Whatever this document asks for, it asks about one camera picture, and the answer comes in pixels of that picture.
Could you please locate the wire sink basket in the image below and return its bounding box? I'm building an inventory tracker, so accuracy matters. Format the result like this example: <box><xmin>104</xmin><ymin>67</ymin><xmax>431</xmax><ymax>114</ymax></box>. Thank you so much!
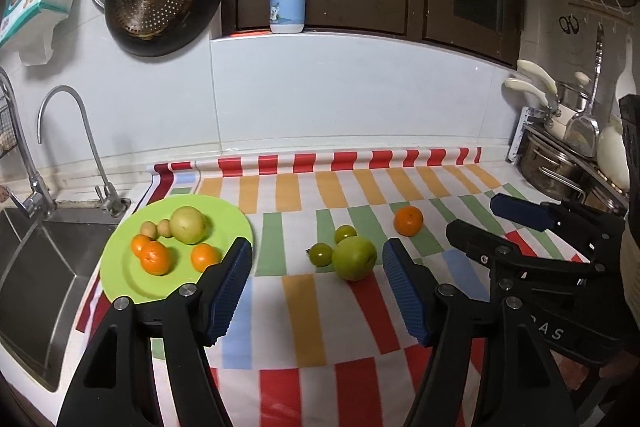
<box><xmin>0</xmin><ymin>99</ymin><xmax>13</xmax><ymax>158</ymax></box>

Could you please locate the white knife handle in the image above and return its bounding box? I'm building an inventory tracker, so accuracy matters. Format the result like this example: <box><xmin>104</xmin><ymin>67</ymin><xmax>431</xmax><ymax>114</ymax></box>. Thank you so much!
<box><xmin>504</xmin><ymin>77</ymin><xmax>551</xmax><ymax>108</ymax></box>
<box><xmin>516</xmin><ymin>59</ymin><xmax>557</xmax><ymax>94</ymax></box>

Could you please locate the white plastic bag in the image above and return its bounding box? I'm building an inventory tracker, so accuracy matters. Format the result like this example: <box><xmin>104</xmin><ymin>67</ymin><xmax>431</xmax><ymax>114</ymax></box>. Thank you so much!
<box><xmin>17</xmin><ymin>14</ymin><xmax>66</xmax><ymax>66</ymax></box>

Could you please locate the thin gooseneck faucet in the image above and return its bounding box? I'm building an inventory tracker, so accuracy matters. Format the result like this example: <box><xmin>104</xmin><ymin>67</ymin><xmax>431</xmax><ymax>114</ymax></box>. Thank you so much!
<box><xmin>37</xmin><ymin>85</ymin><xmax>132</xmax><ymax>218</ymax></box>

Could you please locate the tall steel kitchen faucet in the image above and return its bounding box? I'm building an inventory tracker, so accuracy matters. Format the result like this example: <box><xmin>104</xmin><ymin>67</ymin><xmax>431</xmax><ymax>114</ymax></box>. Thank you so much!
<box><xmin>0</xmin><ymin>67</ymin><xmax>57</xmax><ymax>218</ymax></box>

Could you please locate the yellow-green apple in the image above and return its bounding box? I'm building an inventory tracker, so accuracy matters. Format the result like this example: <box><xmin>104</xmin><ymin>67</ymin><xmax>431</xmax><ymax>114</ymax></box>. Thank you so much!
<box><xmin>169</xmin><ymin>205</ymin><xmax>207</xmax><ymax>245</ymax></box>

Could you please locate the white rice paddle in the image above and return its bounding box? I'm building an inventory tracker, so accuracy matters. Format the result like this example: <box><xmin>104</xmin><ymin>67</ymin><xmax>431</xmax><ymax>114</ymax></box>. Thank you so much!
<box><xmin>615</xmin><ymin>34</ymin><xmax>638</xmax><ymax>98</ymax></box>

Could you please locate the green apple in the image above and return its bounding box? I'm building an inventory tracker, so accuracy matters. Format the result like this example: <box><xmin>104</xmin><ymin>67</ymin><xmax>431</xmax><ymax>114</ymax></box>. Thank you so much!
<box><xmin>332</xmin><ymin>236</ymin><xmax>378</xmax><ymax>282</ymax></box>

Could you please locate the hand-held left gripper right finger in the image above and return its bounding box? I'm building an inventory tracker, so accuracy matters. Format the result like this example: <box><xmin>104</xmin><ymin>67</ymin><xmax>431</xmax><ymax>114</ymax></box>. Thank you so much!
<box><xmin>382</xmin><ymin>238</ymin><xmax>571</xmax><ymax>427</ymax></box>

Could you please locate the large steel pot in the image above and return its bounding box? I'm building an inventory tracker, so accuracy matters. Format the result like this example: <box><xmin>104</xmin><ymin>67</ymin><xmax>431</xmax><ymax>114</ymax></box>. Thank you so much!
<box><xmin>520</xmin><ymin>132</ymin><xmax>588</xmax><ymax>202</ymax></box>

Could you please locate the white dish rack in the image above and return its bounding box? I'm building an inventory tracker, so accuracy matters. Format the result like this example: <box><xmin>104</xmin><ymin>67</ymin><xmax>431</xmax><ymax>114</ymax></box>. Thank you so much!
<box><xmin>507</xmin><ymin>106</ymin><xmax>626</xmax><ymax>208</ymax></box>

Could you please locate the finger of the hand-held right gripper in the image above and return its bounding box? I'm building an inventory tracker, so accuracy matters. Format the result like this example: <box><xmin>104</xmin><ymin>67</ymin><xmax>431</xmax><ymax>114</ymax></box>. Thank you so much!
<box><xmin>489</xmin><ymin>193</ymin><xmax>627</xmax><ymax>264</ymax></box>
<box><xmin>445</xmin><ymin>218</ymin><xmax>608</xmax><ymax>290</ymax></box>

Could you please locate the steel skimmer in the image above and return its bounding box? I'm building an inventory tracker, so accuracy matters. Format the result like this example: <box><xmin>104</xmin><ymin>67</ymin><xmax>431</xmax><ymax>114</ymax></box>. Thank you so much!
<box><xmin>564</xmin><ymin>23</ymin><xmax>606</xmax><ymax>158</ymax></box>

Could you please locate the steel pot with lid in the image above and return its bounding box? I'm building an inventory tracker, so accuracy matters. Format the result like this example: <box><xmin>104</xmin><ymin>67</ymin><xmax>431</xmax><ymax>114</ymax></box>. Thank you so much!
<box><xmin>547</xmin><ymin>72</ymin><xmax>596</xmax><ymax>132</ymax></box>

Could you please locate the striped colourful tablecloth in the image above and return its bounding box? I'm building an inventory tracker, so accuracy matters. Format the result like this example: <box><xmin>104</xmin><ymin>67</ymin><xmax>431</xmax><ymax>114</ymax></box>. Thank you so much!
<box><xmin>75</xmin><ymin>147</ymin><xmax>591</xmax><ymax>427</ymax></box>

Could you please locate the green plate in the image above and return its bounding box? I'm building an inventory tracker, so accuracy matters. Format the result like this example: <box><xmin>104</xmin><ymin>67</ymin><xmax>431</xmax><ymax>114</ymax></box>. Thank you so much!
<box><xmin>100</xmin><ymin>194</ymin><xmax>256</xmax><ymax>305</ymax></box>

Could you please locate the steel sink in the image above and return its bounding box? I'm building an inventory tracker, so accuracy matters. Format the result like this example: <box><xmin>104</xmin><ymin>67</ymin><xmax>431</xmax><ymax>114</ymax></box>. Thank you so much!
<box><xmin>0</xmin><ymin>202</ymin><xmax>126</xmax><ymax>393</ymax></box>

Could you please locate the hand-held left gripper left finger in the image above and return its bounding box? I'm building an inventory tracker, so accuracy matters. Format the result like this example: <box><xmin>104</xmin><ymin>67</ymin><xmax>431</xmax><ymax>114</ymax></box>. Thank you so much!
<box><xmin>59</xmin><ymin>237</ymin><xmax>253</xmax><ymax>427</ymax></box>

